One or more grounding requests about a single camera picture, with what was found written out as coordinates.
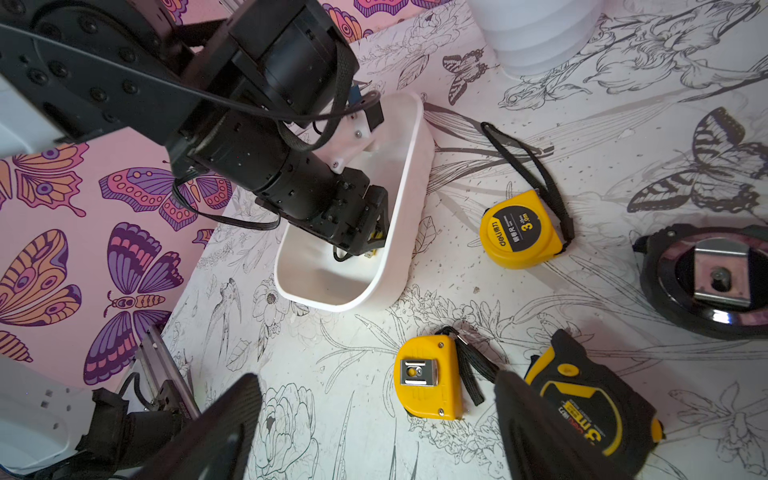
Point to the white storage box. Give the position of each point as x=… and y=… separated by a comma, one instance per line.
x=382, y=160

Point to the yellow tape measure with clip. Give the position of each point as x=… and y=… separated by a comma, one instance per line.
x=433, y=372

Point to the white plant pot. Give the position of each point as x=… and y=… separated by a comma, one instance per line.
x=531, y=37

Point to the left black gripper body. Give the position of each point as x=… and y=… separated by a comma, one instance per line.
x=344, y=210

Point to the yellow tape measure round label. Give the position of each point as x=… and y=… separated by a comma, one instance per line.
x=530, y=228

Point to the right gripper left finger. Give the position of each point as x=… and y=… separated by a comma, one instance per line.
x=217, y=444

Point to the black yellow tape measure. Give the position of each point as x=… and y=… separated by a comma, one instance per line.
x=596, y=402

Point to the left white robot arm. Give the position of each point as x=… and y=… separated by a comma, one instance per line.
x=251, y=98

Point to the black round tape measure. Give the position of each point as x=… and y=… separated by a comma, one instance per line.
x=711, y=281

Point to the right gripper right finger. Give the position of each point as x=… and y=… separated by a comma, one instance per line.
x=537, y=442

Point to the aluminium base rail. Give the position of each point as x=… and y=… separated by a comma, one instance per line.
x=168, y=388

